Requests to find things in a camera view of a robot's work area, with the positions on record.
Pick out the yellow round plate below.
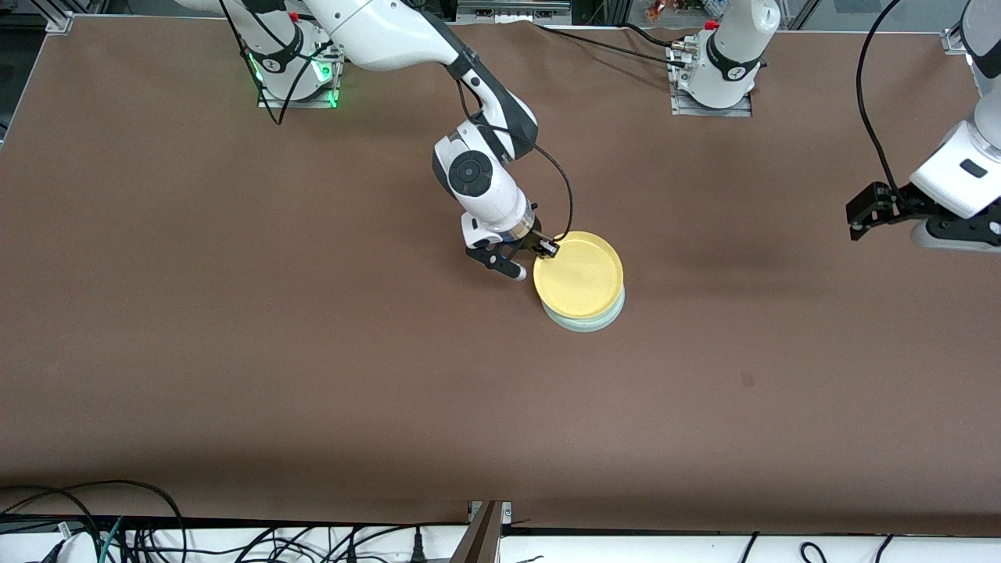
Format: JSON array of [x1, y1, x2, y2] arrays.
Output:
[[533, 231, 626, 321]]

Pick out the pale green round plate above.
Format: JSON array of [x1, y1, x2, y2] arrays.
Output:
[[541, 285, 626, 334]]

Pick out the grey device behind table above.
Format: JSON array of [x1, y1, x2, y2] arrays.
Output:
[[457, 0, 572, 24]]

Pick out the white floor device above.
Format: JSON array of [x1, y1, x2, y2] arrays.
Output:
[[47, 532, 99, 563]]

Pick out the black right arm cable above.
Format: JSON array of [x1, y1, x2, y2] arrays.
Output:
[[219, 0, 574, 240]]

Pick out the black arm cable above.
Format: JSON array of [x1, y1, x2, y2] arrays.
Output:
[[856, 0, 908, 208], [219, 0, 574, 240]]

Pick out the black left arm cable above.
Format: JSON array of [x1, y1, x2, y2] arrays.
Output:
[[856, 0, 908, 208]]

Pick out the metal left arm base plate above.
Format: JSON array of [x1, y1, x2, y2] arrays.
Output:
[[669, 39, 753, 118]]

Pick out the aluminium corner bracket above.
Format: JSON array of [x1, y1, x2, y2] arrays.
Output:
[[941, 0, 1001, 56], [27, 0, 76, 34]]

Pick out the long black table cable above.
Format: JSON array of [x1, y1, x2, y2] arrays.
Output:
[[534, 23, 693, 70]]

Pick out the short black table cable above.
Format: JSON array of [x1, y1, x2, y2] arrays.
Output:
[[622, 22, 685, 46]]

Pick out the aluminium profile post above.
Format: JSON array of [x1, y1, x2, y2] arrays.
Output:
[[450, 500, 513, 563]]

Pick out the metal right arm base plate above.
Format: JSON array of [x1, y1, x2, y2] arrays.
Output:
[[257, 47, 345, 110]]

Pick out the black looping floor cable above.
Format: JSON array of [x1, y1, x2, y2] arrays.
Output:
[[0, 479, 187, 563]]

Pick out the green floor cable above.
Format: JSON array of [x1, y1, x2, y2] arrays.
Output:
[[100, 516, 124, 563]]

